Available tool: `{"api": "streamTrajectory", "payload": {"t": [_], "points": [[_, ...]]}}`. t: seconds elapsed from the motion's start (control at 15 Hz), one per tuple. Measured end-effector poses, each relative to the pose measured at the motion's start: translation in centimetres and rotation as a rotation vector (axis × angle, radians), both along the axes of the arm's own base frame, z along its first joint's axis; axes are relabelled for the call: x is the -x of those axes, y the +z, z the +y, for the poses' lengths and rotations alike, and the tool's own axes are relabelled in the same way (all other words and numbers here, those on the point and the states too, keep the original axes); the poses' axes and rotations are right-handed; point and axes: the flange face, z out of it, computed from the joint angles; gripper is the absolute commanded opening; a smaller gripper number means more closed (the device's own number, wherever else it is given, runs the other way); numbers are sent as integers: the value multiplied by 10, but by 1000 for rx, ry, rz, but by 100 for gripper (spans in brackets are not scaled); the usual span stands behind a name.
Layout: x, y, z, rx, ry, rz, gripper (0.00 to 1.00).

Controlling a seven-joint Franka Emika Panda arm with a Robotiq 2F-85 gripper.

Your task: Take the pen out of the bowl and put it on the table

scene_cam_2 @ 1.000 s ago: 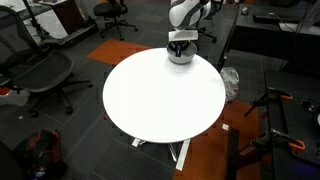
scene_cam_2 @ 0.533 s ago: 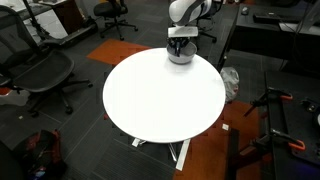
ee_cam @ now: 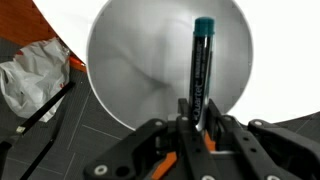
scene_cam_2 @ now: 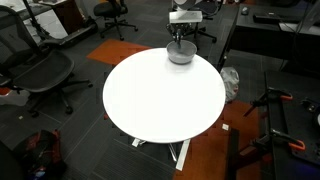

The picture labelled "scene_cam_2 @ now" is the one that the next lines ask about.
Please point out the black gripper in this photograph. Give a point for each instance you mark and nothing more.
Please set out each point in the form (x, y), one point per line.
(180, 25)

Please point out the dark pen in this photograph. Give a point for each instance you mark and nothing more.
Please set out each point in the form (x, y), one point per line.
(179, 46)

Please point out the grey round bowl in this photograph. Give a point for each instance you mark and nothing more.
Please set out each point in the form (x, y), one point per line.
(181, 55)

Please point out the black swivel chair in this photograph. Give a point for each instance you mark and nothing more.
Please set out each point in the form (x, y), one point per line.
(206, 8)

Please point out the grey computer mouse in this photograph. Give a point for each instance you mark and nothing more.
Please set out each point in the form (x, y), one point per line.
(245, 10)

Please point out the small black office chair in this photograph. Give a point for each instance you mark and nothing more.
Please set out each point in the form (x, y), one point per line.
(111, 10)

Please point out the white plastic bag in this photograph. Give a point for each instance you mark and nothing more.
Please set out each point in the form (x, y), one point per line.
(230, 83)

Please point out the black office desk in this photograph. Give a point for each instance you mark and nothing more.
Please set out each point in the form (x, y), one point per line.
(266, 36)

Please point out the flat black device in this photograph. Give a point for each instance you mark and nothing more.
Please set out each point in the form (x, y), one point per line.
(266, 18)

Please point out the small white paper square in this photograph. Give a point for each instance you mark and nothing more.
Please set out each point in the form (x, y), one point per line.
(225, 126)

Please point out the black floor platform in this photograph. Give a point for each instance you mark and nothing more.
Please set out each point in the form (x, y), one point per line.
(71, 35)

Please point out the brown wooden cabinet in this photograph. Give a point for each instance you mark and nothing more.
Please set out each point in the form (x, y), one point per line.
(68, 15)

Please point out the orange black bar clamp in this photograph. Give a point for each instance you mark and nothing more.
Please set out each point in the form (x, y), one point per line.
(286, 140)
(271, 96)

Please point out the white metal table base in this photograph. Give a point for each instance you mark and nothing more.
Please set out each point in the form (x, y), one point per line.
(183, 155)

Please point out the black upright beam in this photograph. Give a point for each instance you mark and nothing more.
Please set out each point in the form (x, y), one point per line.
(233, 153)

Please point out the large black mesh office chair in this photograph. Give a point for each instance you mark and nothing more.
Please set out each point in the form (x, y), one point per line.
(43, 71)

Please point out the black slanted pole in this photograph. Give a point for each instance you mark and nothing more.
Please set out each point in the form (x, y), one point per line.
(33, 18)

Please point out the black work table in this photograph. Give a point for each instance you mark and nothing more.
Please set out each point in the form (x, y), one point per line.
(293, 133)

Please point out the tiny paper scrap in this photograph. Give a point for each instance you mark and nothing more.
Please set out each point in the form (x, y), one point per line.
(20, 117)

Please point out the red and black bag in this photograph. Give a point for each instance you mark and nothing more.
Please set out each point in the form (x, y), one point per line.
(41, 153)

